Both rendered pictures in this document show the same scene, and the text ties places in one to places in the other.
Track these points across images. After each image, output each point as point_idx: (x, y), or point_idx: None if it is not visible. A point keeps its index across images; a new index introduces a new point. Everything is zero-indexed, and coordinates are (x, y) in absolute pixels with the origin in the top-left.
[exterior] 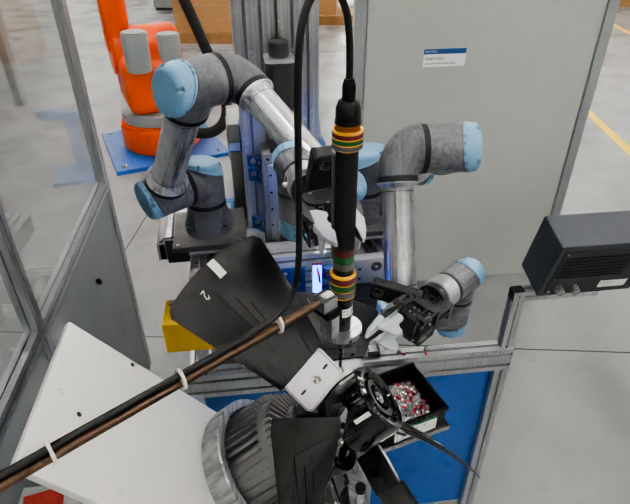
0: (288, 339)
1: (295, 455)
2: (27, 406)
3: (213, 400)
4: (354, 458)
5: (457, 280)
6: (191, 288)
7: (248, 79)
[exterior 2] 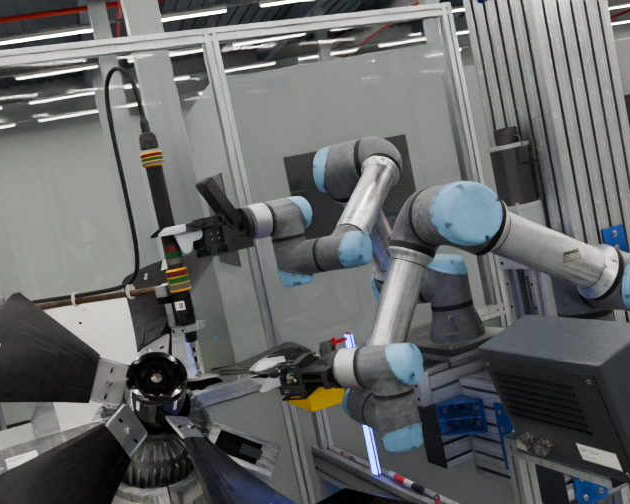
0: (158, 319)
1: (20, 320)
2: (232, 416)
3: (334, 490)
4: (148, 433)
5: (357, 353)
6: (143, 270)
7: (366, 157)
